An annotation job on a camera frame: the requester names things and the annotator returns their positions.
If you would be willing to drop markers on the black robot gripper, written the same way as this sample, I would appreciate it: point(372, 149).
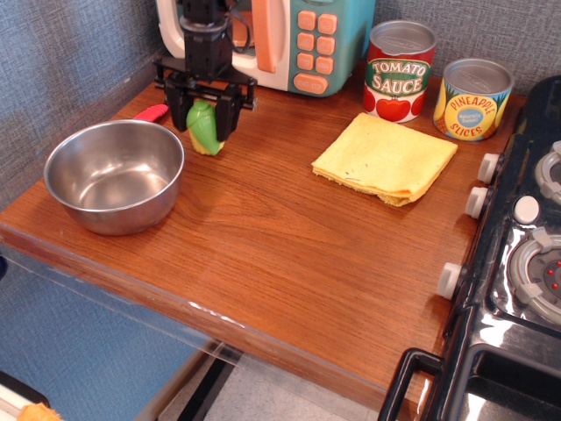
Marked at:
point(206, 72)

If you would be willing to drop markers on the green yellow toy corn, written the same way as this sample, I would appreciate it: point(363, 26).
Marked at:
point(202, 128)

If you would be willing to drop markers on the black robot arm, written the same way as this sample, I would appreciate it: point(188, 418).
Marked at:
point(175, 17)

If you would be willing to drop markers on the yellow folded napkin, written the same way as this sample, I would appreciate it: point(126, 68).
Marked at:
point(391, 161)

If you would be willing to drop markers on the stainless steel bowl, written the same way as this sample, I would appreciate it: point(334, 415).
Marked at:
point(117, 178)

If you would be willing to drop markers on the teal toy microwave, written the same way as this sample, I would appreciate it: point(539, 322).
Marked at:
point(304, 47)

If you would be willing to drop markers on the tomato sauce can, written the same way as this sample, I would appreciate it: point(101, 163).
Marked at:
point(398, 66)

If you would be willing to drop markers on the pineapple slices can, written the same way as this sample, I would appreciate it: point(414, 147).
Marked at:
point(472, 98)

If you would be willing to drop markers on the orange plush object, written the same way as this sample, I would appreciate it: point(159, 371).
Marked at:
point(38, 412)

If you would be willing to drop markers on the black toy stove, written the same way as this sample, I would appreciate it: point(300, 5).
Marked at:
point(501, 358)

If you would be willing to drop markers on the red handled metal spoon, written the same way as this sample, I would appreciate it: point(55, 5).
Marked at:
point(153, 113)

